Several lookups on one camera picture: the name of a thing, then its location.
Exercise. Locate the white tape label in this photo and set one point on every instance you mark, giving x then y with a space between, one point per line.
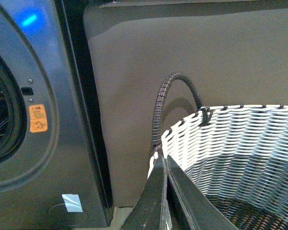
72 202

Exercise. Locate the right gripper camera black left finger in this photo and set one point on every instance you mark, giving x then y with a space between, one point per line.
149 212

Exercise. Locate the white woven laundry basket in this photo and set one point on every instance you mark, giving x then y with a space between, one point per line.
237 156

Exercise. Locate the grey front-load washing machine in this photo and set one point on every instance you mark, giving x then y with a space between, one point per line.
38 66

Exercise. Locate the orange warning sticker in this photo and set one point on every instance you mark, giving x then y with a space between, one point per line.
38 118

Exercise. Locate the right gripper camera black right finger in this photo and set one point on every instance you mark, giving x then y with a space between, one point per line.
191 209

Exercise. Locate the dark brown basket handle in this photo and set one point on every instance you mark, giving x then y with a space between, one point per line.
161 103

